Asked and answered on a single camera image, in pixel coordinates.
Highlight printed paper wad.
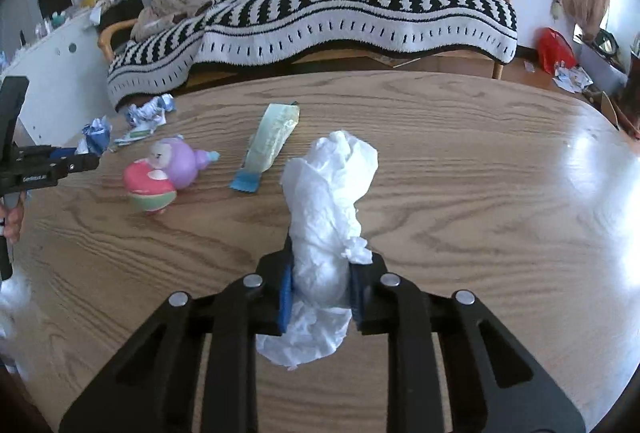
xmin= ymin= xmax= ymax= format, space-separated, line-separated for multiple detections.
xmin=114 ymin=94 xmax=176 ymax=147

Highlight white tissue paper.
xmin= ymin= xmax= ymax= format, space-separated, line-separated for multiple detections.
xmin=256 ymin=131 xmax=378 ymax=369

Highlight brown plush blanket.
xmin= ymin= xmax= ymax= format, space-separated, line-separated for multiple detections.
xmin=131 ymin=0 xmax=214 ymax=42

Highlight black white striped sofa blanket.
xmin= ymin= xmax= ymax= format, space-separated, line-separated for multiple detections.
xmin=106 ymin=0 xmax=518 ymax=105

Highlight purple pink tumbler toy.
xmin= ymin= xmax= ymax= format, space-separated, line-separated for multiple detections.
xmin=122 ymin=136 xmax=219 ymax=213

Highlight white cabinet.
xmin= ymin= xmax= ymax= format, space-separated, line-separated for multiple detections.
xmin=1 ymin=10 xmax=115 ymax=146

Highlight potted green plant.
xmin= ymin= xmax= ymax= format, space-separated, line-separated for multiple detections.
xmin=613 ymin=36 xmax=640 ymax=141

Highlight red plastic bag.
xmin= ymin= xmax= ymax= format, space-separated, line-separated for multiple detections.
xmin=535 ymin=27 xmax=578 ymax=77

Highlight wooden sofa frame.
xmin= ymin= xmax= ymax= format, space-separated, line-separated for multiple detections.
xmin=98 ymin=0 xmax=510 ymax=90

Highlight person left hand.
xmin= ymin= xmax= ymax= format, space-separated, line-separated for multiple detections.
xmin=0 ymin=193 xmax=25 ymax=245

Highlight green blue snack wrapper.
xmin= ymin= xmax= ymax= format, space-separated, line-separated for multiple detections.
xmin=230 ymin=103 xmax=300 ymax=194

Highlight scattered papers on floor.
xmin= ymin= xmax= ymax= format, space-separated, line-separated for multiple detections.
xmin=553 ymin=62 xmax=593 ymax=94

